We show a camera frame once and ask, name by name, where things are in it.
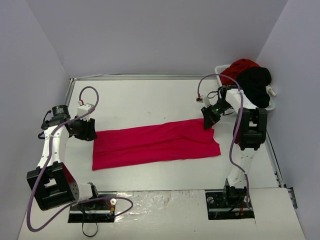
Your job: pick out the bright red t shirt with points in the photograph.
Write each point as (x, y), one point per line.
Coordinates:
(178, 140)

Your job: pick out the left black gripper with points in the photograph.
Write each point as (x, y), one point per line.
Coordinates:
(86, 128)

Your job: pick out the white garment piece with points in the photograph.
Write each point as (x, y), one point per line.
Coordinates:
(270, 91)

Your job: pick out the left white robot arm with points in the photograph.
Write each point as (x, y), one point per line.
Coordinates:
(53, 183)

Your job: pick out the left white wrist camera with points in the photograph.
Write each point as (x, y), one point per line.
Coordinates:
(83, 109)

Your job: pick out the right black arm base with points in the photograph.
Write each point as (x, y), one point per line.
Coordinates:
(220, 209)

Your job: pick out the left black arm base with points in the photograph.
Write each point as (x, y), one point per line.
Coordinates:
(101, 211)

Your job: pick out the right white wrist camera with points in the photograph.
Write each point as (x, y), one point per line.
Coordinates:
(204, 100)

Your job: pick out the white plastic laundry basket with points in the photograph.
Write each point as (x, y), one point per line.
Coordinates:
(220, 68)

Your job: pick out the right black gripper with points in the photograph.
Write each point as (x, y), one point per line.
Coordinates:
(210, 114)

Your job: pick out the black t shirt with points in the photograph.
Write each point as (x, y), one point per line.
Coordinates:
(253, 82)

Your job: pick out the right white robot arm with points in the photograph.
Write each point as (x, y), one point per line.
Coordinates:
(249, 134)

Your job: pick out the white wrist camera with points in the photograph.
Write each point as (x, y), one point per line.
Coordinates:
(83, 109)
(204, 100)

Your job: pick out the dark red t shirt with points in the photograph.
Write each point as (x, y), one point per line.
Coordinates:
(238, 66)

